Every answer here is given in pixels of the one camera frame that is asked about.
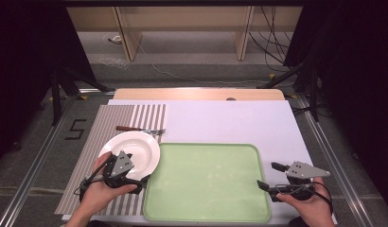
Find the black metal stand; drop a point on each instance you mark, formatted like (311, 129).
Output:
(312, 78)
(58, 94)

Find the white table cover board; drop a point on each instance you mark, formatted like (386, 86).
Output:
(233, 123)

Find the black tape numeral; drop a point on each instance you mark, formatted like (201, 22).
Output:
(76, 129)

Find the white plate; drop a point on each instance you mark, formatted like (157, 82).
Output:
(141, 151)

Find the light green tray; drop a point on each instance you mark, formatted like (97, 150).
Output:
(208, 183)

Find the metal floor rail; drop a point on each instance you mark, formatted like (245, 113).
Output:
(31, 170)
(337, 167)

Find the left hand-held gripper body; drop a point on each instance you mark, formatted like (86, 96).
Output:
(121, 164)

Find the person's left hand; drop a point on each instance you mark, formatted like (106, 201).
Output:
(96, 192)

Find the dark curtain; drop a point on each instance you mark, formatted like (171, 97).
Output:
(25, 63)
(359, 78)

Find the person's right hand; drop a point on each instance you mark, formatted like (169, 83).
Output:
(313, 209)

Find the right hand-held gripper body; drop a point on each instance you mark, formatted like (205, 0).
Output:
(304, 170)

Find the grey striped placemat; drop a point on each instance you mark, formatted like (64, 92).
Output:
(97, 132)

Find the wooden table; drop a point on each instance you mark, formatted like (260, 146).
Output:
(198, 94)

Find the beige wooden shelf unit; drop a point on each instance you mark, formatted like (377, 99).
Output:
(182, 19)

